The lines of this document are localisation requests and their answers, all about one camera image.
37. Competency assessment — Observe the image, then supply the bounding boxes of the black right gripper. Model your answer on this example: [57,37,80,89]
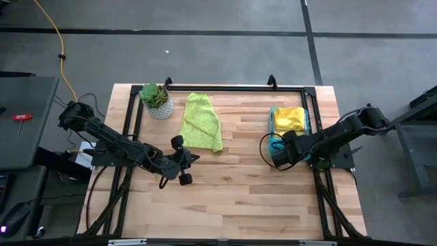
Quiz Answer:
[272,131,310,170]

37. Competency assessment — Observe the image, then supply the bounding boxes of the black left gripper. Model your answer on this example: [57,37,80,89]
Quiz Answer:
[160,135,201,187]

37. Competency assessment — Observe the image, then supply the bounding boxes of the teal microfiber towel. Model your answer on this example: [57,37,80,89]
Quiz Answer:
[271,136,286,153]

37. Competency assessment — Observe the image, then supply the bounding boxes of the green microfiber towel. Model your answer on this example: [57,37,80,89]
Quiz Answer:
[178,92,224,153]

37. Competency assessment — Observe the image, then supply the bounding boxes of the green translucent plastic tray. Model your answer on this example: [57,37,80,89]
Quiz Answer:
[268,105,312,163]

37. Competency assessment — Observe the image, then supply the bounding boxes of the white textured plant pot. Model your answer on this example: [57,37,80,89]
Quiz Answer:
[142,97,175,121]

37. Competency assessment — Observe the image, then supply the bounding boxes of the green succulent plant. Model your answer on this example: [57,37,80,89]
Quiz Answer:
[139,83,169,109]

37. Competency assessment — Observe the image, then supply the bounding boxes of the white box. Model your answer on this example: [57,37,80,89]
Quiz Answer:
[74,141,97,171]

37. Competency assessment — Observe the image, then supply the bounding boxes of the black support beam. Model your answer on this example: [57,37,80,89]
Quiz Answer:
[33,146,94,182]

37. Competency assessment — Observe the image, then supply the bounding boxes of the black metal side table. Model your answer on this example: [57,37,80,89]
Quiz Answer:
[376,85,437,200]

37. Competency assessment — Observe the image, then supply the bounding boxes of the grey desk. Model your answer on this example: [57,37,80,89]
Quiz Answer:
[0,75,60,172]

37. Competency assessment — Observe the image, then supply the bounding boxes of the black computer mouse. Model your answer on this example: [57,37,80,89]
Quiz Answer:
[0,201,32,239]

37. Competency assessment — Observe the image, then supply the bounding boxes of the black keyboard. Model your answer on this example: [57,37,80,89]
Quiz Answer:
[0,174,10,215]

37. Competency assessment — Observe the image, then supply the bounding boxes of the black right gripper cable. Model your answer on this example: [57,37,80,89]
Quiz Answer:
[258,132,291,172]

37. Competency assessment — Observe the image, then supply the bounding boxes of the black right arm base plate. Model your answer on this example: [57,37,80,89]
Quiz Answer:
[308,145,356,170]

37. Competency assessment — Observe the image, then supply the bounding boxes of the black metal table frame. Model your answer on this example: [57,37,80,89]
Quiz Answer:
[81,74,367,240]

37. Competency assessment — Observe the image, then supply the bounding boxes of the silver aluminium bracket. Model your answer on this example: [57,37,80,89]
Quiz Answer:
[107,238,147,246]
[298,240,338,246]

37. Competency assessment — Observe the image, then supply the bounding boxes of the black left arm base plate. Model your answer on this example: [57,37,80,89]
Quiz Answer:
[83,139,139,168]

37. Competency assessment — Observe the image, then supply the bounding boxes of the thin black cable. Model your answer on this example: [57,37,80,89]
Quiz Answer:
[53,92,107,119]

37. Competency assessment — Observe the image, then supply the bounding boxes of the yellow extension cable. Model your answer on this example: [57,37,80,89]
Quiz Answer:
[32,0,79,103]

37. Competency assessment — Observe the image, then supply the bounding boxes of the red-handled hex key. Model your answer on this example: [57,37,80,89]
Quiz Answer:
[12,113,34,142]

